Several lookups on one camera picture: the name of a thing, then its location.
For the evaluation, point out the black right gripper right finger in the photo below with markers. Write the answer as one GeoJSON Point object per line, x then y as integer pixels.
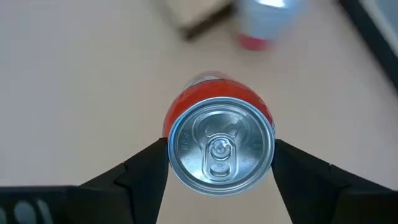
{"type": "Point", "coordinates": [326, 196]}

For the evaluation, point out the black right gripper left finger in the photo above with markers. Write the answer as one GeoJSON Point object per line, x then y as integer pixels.
{"type": "Point", "coordinates": [124, 193]}

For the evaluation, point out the red Fanta can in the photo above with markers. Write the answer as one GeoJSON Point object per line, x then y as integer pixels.
{"type": "Point", "coordinates": [217, 140]}

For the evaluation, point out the wooden shelf board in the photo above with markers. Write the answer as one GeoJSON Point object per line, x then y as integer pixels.
{"type": "Point", "coordinates": [192, 9]}

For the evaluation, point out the silver Diet Coke can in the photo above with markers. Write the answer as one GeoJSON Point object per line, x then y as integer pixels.
{"type": "Point", "coordinates": [267, 21]}

